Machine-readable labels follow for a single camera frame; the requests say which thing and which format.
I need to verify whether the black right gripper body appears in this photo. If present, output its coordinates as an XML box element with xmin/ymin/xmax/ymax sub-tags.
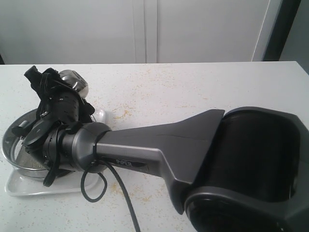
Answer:
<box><xmin>33</xmin><ymin>91</ymin><xmax>82</xmax><ymax>136</ymax></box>

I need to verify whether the stainless steel cup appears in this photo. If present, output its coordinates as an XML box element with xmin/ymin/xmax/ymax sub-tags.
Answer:
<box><xmin>59</xmin><ymin>70</ymin><xmax>89</xmax><ymax>99</ymax></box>

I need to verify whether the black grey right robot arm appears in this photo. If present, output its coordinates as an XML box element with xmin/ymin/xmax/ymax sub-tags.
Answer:
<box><xmin>21</xmin><ymin>67</ymin><xmax>309</xmax><ymax>232</ymax></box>

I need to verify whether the round stainless steel sieve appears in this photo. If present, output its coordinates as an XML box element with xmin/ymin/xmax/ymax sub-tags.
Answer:
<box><xmin>2</xmin><ymin>109</ymin><xmax>96</xmax><ymax>181</ymax></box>

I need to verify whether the white square plastic tray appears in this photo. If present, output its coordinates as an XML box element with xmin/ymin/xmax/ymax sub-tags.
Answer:
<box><xmin>5</xmin><ymin>108</ymin><xmax>109</xmax><ymax>197</ymax></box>

